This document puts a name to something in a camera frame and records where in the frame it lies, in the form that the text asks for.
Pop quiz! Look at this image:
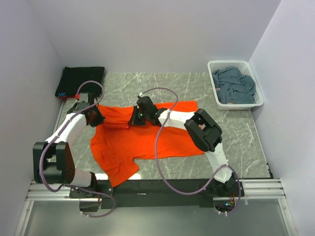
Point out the orange t shirt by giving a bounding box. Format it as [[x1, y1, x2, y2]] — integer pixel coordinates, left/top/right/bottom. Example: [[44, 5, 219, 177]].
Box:
[[90, 105, 204, 187]]

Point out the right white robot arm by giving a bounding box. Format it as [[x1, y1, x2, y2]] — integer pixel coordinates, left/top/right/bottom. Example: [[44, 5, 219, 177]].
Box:
[[129, 96, 241, 197]]

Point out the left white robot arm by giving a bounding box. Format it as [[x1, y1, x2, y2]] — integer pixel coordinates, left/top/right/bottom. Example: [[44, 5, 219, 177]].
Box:
[[32, 93, 105, 198]]

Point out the folded red t shirt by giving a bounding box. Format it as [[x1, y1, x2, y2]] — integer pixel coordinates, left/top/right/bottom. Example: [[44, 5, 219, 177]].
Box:
[[58, 96, 76, 99]]

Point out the folded black t shirt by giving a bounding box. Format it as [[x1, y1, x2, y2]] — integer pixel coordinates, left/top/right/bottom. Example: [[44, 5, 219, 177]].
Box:
[[55, 66, 106, 98]]

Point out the black base crossbar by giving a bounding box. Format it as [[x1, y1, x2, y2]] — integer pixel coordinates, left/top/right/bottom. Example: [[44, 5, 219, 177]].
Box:
[[69, 177, 239, 212]]

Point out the grey blue t shirt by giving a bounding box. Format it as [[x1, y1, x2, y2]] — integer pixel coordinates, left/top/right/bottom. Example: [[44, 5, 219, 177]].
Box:
[[212, 67, 256, 104]]

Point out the white plastic laundry basket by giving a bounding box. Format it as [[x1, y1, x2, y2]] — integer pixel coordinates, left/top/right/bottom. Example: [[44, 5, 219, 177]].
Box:
[[207, 60, 264, 110]]

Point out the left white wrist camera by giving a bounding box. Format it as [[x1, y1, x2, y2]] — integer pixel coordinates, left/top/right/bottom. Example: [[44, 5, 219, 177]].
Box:
[[75, 92, 89, 103]]

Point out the aluminium frame rail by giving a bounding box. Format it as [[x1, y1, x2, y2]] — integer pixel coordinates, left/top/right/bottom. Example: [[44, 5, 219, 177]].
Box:
[[15, 179, 297, 236]]

